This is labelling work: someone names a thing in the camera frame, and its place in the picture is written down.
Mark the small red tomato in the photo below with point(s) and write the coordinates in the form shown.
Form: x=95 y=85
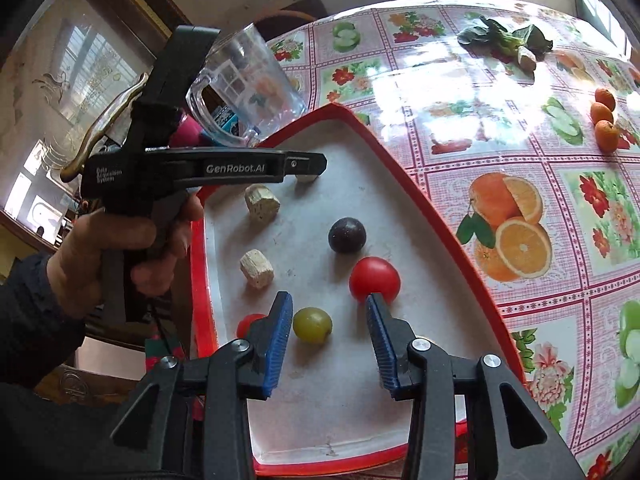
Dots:
x=247 y=322

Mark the wooden glass door cabinet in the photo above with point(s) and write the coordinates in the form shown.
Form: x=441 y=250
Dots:
x=60 y=85

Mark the brown curved wooden frame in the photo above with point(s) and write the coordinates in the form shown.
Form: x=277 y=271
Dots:
x=295 y=13

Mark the clear glass mug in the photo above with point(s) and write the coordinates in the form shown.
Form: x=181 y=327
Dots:
x=250 y=75

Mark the green round fruit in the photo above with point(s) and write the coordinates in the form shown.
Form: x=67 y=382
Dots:
x=312 y=324

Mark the dark purple plum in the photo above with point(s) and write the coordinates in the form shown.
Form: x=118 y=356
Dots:
x=347 y=235

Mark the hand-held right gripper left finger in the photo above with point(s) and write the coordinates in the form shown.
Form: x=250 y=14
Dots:
x=277 y=345

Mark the person's left forearm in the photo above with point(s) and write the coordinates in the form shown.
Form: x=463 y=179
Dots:
x=30 y=320

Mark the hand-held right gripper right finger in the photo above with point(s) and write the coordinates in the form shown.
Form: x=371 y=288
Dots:
x=382 y=345

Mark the orange tangerine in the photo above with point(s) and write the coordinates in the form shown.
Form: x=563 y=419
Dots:
x=600 y=111
x=605 y=98
x=607 y=136

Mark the large beige cork piece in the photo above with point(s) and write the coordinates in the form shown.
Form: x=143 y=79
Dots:
x=261 y=202

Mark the red rimmed white tray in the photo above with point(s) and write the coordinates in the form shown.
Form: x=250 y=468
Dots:
x=310 y=410

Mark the green leafy sprig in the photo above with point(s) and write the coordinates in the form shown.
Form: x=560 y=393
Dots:
x=505 y=37

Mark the person's left hand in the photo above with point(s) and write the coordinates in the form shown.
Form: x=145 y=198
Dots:
x=80 y=260

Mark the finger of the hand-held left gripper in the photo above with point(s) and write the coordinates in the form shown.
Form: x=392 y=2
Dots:
x=240 y=167

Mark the large red tomato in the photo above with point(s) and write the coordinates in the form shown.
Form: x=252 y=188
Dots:
x=375 y=280

